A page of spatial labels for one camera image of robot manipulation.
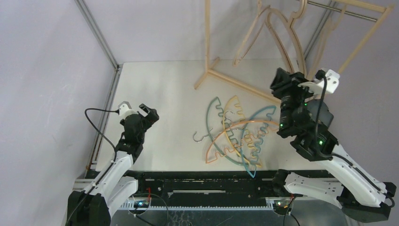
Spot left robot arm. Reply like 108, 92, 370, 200
65, 101, 159, 226

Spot wooden hanger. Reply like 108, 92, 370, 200
232, 0, 271, 67
265, 0, 308, 75
304, 2, 347, 80

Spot metal hanging rod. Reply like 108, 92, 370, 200
307, 0, 378, 23

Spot green plastic hanger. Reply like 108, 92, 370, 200
192, 97, 250, 167

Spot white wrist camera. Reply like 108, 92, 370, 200
298, 69, 341, 95
118, 101, 138, 120

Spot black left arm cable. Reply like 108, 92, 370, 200
84, 108, 120, 163

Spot blue plastic hanger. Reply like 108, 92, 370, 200
239, 105, 277, 178

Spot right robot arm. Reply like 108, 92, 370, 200
270, 68, 397, 223

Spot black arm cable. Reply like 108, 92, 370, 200
84, 108, 120, 163
313, 70, 396, 210

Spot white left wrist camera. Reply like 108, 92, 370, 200
118, 101, 138, 120

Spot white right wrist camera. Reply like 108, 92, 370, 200
298, 69, 341, 95

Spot wooden clothes rack frame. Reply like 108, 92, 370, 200
194, 0, 394, 103

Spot left circuit board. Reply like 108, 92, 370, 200
133, 200, 151, 210

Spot yellow plastic hanger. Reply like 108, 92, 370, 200
223, 96, 262, 167

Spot right circuit board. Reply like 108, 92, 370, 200
273, 200, 290, 210

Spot orange plastic hanger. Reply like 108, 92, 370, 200
205, 120, 280, 164

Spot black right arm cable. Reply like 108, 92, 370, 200
313, 70, 396, 210

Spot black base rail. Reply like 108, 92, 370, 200
84, 169, 339, 208

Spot circuit board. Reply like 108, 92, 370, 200
273, 200, 290, 210
133, 200, 151, 210

